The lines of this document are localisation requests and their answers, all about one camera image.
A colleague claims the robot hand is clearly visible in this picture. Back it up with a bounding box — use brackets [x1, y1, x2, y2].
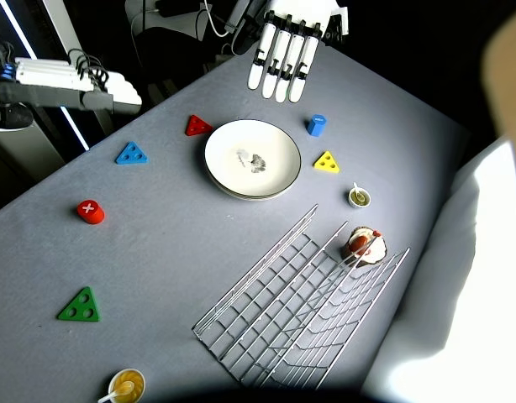
[246, 0, 339, 104]
[0, 39, 144, 131]

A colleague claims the white light strip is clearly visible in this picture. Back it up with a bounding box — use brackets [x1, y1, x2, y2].
[0, 0, 91, 152]

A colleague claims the blue hexagonal block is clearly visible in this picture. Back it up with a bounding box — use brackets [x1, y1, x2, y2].
[306, 113, 329, 138]

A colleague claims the blue triangle block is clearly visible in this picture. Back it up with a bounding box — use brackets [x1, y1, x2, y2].
[114, 141, 150, 165]

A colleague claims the red triangle block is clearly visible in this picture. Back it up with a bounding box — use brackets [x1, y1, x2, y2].
[184, 114, 214, 138]

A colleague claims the yellow triangle block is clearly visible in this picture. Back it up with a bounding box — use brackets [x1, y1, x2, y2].
[313, 150, 341, 175]

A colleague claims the red cylinder with white cross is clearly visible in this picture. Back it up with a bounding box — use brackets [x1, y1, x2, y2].
[76, 199, 106, 226]

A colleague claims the small bowl green soup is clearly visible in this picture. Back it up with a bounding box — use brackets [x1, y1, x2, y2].
[348, 186, 371, 209]

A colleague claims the grey table cloth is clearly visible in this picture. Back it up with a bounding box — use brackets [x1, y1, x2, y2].
[0, 39, 473, 403]

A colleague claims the toy cupcake with strawberries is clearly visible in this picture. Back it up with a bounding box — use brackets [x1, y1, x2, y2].
[340, 226, 388, 268]

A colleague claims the beige blurry panel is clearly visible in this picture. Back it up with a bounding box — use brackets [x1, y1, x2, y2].
[481, 6, 516, 142]

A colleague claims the green triangle block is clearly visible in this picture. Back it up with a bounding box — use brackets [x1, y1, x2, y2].
[57, 286, 102, 323]

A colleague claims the white sheet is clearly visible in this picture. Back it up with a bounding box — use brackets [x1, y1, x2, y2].
[361, 136, 516, 403]

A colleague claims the small bowl yellow soup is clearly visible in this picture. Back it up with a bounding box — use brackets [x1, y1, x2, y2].
[108, 368, 146, 403]

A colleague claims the white post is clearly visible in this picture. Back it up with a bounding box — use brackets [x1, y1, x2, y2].
[41, 0, 112, 135]

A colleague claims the grey cable connector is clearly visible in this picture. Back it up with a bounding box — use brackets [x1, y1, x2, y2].
[223, 0, 251, 34]

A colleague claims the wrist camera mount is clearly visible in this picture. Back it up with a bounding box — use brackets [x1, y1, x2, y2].
[323, 6, 350, 46]

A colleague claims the white cable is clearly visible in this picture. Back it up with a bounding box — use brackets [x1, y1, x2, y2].
[203, 0, 232, 39]

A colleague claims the metal wire dish rack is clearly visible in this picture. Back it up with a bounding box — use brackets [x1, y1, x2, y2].
[192, 204, 411, 390]

